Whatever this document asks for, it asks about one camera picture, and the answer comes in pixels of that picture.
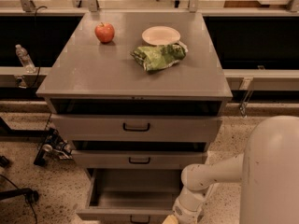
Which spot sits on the grey drawer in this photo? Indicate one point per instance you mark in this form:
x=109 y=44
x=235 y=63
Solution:
x=137 y=159
x=137 y=128
x=136 y=196

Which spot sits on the clear plastic water bottle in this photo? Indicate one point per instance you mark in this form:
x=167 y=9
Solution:
x=25 y=59

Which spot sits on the green chip bag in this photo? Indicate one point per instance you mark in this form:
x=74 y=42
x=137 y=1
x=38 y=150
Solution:
x=156 y=58

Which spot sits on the grey metal drawer cabinet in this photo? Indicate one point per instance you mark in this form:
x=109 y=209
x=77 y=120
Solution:
x=94 y=78

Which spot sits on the black chair leg with caster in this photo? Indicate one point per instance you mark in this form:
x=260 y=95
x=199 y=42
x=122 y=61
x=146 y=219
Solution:
x=30 y=196

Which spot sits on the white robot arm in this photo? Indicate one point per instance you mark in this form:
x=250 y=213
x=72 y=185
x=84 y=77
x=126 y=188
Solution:
x=268 y=171

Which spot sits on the black floor device with cables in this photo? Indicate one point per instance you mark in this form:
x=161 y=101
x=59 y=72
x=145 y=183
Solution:
x=54 y=145

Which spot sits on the grey bottom drawer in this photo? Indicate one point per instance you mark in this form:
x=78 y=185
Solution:
x=136 y=196

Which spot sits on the grey middle drawer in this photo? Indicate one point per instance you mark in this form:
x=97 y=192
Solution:
x=137 y=159

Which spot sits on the metal clamp bracket on rail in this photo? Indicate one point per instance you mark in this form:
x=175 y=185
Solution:
x=247 y=87

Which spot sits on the red apple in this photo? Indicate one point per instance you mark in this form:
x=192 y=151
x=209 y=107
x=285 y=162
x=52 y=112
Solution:
x=104 y=32

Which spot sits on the grey top drawer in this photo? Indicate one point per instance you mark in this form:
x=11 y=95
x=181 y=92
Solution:
x=137 y=128

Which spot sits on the white paper plate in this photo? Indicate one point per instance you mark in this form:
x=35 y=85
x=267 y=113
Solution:
x=161 y=35

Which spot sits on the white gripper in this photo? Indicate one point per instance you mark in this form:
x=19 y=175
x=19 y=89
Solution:
x=184 y=215

